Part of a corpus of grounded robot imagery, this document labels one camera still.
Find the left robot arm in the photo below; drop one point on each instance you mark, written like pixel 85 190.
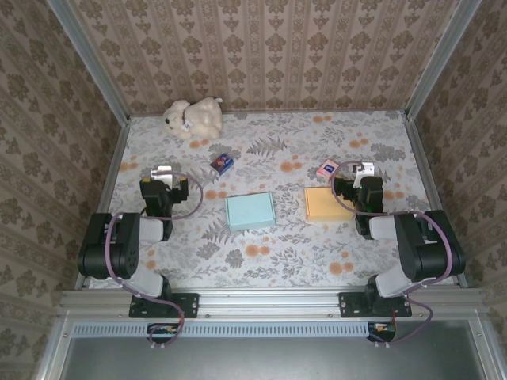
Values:
pixel 119 245

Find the cream plush toy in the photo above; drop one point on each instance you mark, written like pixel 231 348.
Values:
pixel 198 118

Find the aluminium corner post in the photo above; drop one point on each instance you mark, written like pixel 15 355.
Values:
pixel 91 63
pixel 443 59

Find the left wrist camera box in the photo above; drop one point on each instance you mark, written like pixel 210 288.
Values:
pixel 162 176

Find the wide aluminium frame beam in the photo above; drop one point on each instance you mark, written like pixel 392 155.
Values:
pixel 269 302

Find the floral tablecloth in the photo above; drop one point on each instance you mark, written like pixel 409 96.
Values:
pixel 277 257

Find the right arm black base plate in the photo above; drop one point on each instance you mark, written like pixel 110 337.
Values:
pixel 350 305

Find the aluminium side rail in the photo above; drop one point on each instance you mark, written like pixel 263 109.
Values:
pixel 431 178
pixel 115 166

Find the teal paper box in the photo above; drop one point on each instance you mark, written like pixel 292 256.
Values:
pixel 249 211

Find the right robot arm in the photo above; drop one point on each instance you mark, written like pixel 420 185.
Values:
pixel 420 245

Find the orange paper box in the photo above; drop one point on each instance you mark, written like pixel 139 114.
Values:
pixel 325 204

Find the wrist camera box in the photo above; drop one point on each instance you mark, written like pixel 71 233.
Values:
pixel 162 176
pixel 365 168

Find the black connector box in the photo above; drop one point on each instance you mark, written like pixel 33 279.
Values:
pixel 382 330
pixel 164 330

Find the pink tissue pack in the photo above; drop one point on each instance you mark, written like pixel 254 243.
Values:
pixel 327 170

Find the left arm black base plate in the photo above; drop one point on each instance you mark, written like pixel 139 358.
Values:
pixel 186 305

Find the small blue printed box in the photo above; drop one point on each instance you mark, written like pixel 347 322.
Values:
pixel 222 164

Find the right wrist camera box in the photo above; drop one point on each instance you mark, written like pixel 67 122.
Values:
pixel 365 168

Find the grey metal sheet panel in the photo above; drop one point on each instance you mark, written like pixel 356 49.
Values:
pixel 269 360

